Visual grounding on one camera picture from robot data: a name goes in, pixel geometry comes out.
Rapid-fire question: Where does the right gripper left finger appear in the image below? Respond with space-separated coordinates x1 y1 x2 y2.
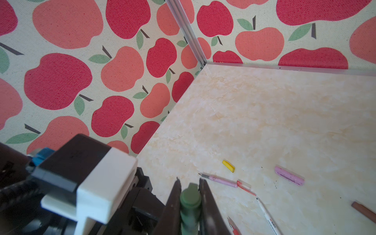
152 178 182 235

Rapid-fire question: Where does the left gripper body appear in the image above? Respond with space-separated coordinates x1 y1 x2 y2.
97 167 165 235

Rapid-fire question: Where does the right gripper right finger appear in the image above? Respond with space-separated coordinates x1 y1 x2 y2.
199 178 231 235

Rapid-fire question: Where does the green pen cap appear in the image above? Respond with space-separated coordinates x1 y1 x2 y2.
180 183 201 235

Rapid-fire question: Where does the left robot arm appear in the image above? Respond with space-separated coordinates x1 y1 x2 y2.
1 144 165 235

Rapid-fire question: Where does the pink pen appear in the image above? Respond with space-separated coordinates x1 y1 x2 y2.
198 172 257 197

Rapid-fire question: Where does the yellow pen cap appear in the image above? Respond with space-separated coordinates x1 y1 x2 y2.
222 160 236 173

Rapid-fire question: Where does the pink pen cap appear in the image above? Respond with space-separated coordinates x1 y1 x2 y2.
274 166 305 186

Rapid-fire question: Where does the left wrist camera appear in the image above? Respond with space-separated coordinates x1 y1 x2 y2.
30 134 138 235

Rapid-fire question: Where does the left aluminium corner post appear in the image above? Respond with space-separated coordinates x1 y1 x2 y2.
166 0 207 69

